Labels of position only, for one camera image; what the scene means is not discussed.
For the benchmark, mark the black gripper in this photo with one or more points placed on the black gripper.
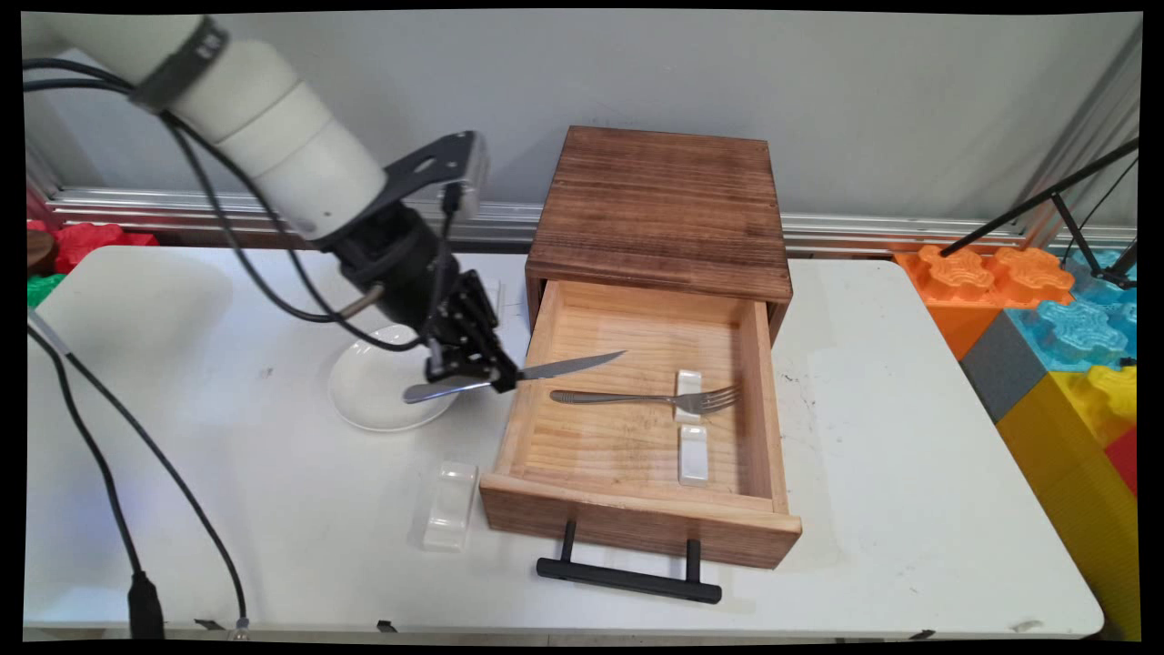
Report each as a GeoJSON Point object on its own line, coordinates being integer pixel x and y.
{"type": "Point", "coordinates": [400, 268]}

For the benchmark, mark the silver metal table knife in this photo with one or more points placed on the silver metal table knife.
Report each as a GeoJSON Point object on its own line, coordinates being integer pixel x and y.
{"type": "Point", "coordinates": [573, 364]}

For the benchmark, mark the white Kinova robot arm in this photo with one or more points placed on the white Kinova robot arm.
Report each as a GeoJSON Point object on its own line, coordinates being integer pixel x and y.
{"type": "Point", "coordinates": [273, 136]}

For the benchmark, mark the white ceramic cutlery rest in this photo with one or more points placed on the white ceramic cutlery rest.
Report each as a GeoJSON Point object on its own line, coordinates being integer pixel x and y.
{"type": "Point", "coordinates": [450, 518]}
{"type": "Point", "coordinates": [694, 455]}
{"type": "Point", "coordinates": [497, 289]}
{"type": "Point", "coordinates": [688, 380]}

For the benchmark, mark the white round plate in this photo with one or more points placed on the white round plate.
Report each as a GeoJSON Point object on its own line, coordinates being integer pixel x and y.
{"type": "Point", "coordinates": [373, 400]}

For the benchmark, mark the silver metal fork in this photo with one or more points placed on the silver metal fork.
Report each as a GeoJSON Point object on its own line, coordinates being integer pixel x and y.
{"type": "Point", "coordinates": [618, 398]}

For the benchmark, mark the light wooden drawer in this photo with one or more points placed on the light wooden drawer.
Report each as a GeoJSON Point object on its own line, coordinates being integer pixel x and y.
{"type": "Point", "coordinates": [618, 446]}

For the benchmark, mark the dark wooden drawer cabinet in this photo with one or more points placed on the dark wooden drawer cabinet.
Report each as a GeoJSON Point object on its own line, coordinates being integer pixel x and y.
{"type": "Point", "coordinates": [659, 209]}

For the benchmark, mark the red foam block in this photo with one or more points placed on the red foam block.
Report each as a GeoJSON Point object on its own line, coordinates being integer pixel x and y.
{"type": "Point", "coordinates": [1126, 459]}
{"type": "Point", "coordinates": [91, 241]}

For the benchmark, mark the green foam block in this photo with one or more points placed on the green foam block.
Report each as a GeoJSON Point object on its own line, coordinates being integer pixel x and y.
{"type": "Point", "coordinates": [44, 289]}

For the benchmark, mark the brown round object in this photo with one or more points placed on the brown round object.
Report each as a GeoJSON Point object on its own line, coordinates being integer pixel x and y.
{"type": "Point", "coordinates": [40, 250]}

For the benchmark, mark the orange foam block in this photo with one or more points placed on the orange foam block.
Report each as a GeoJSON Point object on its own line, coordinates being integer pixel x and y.
{"type": "Point", "coordinates": [964, 282]}

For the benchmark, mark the grey foam block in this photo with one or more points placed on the grey foam block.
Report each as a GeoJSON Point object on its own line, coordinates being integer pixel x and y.
{"type": "Point", "coordinates": [1000, 373]}

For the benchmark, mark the black tripod stand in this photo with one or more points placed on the black tripod stand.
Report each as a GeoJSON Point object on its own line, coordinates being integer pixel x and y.
{"type": "Point", "coordinates": [1000, 221]}

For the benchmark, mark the blue foam block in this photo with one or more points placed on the blue foam block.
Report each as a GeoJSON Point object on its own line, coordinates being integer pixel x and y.
{"type": "Point", "coordinates": [1082, 332]}
{"type": "Point", "coordinates": [1105, 282]}

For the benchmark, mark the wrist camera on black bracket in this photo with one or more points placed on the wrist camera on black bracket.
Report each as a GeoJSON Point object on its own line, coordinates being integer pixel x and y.
{"type": "Point", "coordinates": [432, 164]}

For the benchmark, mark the aluminium wall rail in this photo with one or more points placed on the aluminium wall rail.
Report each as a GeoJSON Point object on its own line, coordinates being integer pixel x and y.
{"type": "Point", "coordinates": [864, 232]}

